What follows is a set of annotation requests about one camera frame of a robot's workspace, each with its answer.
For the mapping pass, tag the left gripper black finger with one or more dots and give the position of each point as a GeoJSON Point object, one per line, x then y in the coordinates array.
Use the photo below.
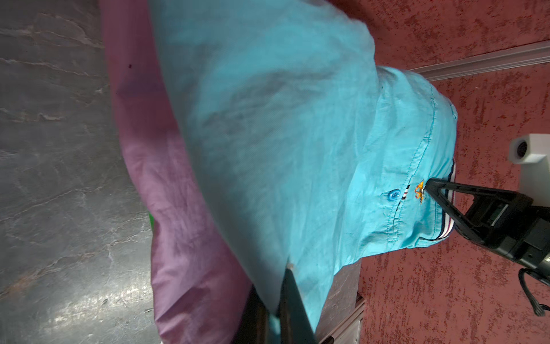
{"type": "Point", "coordinates": [294, 322]}

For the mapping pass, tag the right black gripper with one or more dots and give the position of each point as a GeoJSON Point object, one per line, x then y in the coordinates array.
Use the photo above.
{"type": "Point", "coordinates": [506, 224]}

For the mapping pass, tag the purple pants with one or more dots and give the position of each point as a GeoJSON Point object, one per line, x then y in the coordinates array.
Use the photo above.
{"type": "Point", "coordinates": [199, 288]}

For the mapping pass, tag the teal shorts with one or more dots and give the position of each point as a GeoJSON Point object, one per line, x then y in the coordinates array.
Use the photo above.
{"type": "Point", "coordinates": [309, 156]}

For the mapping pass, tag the green plastic basket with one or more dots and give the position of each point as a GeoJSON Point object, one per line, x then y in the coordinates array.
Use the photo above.
{"type": "Point", "coordinates": [152, 222]}

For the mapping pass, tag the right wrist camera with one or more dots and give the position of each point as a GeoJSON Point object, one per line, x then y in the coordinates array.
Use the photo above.
{"type": "Point", "coordinates": [531, 153]}

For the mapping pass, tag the right aluminium corner post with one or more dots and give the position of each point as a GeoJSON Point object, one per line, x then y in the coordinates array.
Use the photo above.
{"type": "Point", "coordinates": [523, 56]}

